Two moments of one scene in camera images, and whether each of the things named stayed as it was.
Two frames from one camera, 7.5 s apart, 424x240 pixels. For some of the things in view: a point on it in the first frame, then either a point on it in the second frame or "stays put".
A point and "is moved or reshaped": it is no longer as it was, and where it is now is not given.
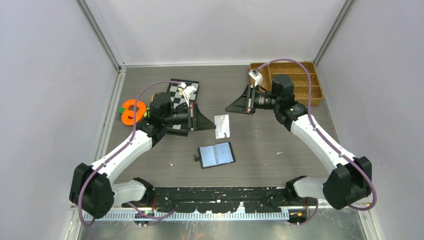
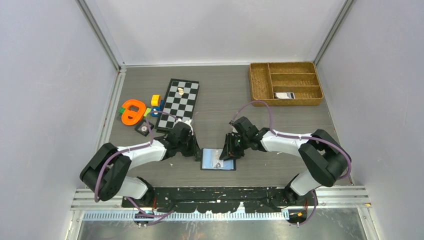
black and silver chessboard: (177, 97) stays put
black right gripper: (243, 104) -> (229, 151)
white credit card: (222, 128) -> (216, 162)
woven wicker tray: (297, 71) stays put
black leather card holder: (215, 155) is moved or reshaped
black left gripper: (200, 122) -> (195, 150)
